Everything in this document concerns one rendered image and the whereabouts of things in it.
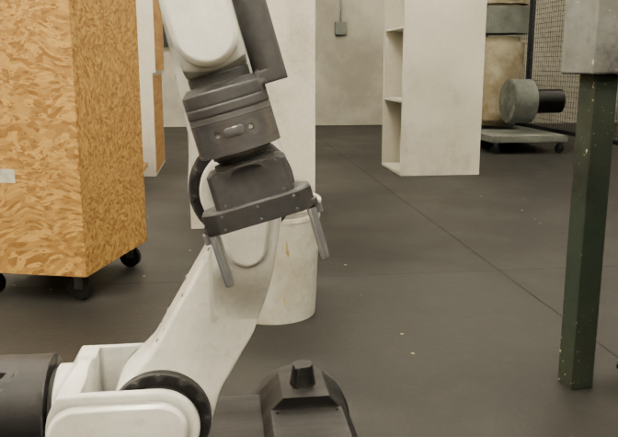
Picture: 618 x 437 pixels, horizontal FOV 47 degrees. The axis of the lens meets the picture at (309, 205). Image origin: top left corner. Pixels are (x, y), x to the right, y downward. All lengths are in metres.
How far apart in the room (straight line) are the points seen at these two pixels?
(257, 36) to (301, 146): 2.66
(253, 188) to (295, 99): 2.64
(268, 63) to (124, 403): 0.52
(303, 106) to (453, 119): 1.96
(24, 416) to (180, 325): 0.24
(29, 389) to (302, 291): 1.23
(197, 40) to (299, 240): 1.45
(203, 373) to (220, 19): 0.53
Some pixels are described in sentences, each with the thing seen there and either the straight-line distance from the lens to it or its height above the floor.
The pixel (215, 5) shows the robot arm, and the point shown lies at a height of 0.83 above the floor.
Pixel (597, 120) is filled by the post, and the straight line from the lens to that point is 1.72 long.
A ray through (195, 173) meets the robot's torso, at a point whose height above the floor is 0.63.
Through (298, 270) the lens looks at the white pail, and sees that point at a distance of 2.13.
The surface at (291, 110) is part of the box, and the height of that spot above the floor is 0.56.
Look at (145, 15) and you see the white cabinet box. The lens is 5.11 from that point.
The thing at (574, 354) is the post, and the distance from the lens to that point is 1.84.
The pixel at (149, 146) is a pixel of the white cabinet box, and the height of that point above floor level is 0.21.
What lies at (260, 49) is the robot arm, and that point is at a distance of 0.74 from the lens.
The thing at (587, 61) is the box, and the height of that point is 0.78.
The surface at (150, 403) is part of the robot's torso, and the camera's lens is 1.01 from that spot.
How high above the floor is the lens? 0.77
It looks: 11 degrees down
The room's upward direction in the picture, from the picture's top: straight up
